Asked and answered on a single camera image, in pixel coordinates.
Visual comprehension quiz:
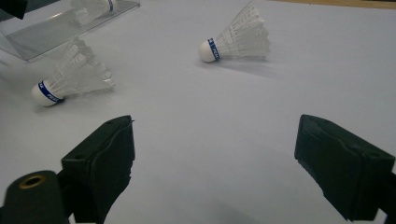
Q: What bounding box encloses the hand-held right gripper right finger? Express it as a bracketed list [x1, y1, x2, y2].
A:
[293, 114, 396, 222]

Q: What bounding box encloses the clear plastic tray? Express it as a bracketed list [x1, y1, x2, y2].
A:
[0, 0, 142, 62]

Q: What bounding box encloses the white table cover sheet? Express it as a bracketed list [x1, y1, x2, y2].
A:
[0, 0, 396, 224]

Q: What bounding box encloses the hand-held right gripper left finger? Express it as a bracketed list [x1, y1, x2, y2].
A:
[61, 115, 136, 224]

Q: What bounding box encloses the white feather shuttlecock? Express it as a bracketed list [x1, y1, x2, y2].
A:
[69, 0, 119, 26]
[31, 36, 117, 107]
[198, 1, 272, 63]

